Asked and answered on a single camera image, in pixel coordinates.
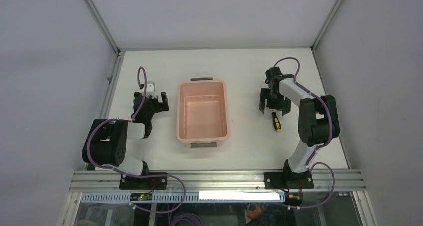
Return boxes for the black yellow screwdriver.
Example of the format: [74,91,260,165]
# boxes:
[271,111,281,132]

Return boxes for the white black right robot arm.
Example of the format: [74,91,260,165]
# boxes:
[259,67,340,187]

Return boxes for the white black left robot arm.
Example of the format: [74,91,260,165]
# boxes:
[82,81,274,175]

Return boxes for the pink plastic bin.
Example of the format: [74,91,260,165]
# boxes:
[176,77,230,149]

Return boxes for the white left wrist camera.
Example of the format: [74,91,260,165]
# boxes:
[144,81,157,98]

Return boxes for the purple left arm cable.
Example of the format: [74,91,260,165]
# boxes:
[86,66,187,215]

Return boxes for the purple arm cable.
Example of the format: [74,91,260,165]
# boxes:
[86,66,187,215]
[273,56,335,210]

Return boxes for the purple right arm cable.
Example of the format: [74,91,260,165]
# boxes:
[273,56,335,210]

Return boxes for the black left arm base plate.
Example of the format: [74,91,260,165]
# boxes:
[119,172,168,191]

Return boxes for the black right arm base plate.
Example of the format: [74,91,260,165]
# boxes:
[263,171,314,190]

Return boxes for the white slotted cable duct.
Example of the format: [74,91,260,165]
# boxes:
[81,191,285,204]

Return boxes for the aluminium mounting rail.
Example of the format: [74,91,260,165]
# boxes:
[69,169,367,192]

